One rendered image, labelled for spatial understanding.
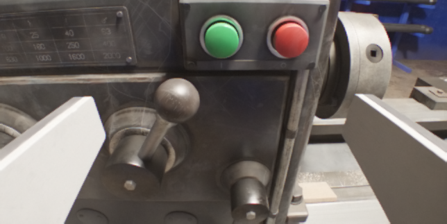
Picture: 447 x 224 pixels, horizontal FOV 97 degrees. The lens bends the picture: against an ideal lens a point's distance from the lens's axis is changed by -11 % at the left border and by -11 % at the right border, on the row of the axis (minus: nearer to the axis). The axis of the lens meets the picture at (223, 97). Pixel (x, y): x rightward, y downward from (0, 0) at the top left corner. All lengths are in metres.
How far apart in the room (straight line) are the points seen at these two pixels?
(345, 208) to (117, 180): 0.48
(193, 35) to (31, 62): 0.19
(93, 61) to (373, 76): 0.45
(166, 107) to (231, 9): 0.09
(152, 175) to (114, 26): 0.15
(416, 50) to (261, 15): 4.90
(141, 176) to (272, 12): 0.19
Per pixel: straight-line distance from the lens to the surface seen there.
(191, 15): 0.19
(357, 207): 0.60
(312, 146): 0.88
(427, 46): 5.17
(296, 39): 0.19
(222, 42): 0.18
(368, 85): 0.49
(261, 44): 0.20
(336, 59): 0.49
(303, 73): 0.23
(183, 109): 0.16
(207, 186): 0.33
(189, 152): 0.29
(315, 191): 0.57
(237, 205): 0.28
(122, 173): 0.24
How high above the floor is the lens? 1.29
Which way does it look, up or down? 31 degrees down
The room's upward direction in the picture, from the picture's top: straight up
